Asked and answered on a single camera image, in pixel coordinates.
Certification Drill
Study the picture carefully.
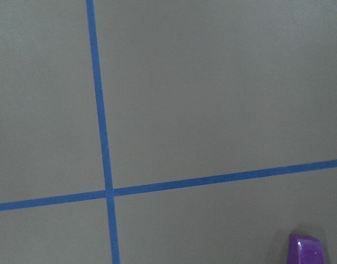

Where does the purple toy block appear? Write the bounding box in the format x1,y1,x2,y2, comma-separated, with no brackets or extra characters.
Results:
287,234,325,264

